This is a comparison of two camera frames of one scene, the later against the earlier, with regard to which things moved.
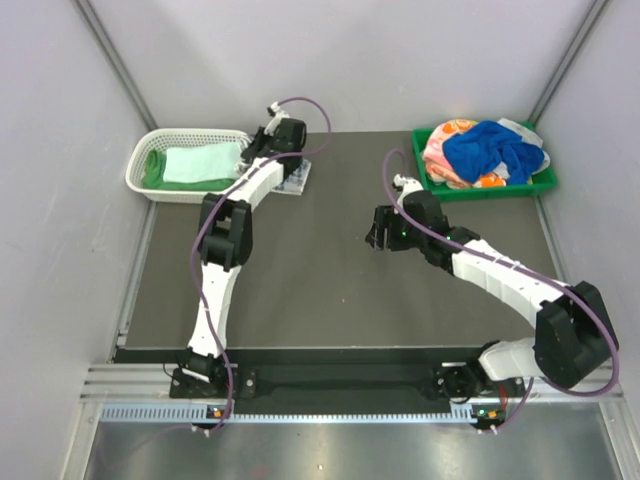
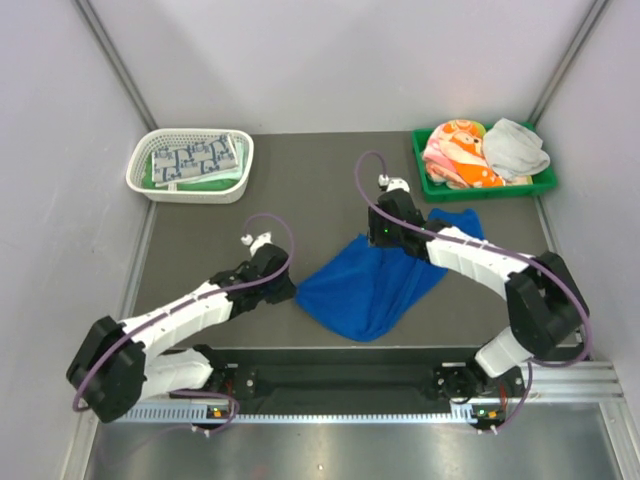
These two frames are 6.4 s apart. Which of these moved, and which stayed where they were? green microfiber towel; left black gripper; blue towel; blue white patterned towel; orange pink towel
Moved: blue white patterned towel; left black gripper; blue towel
Stayed: green microfiber towel; orange pink towel
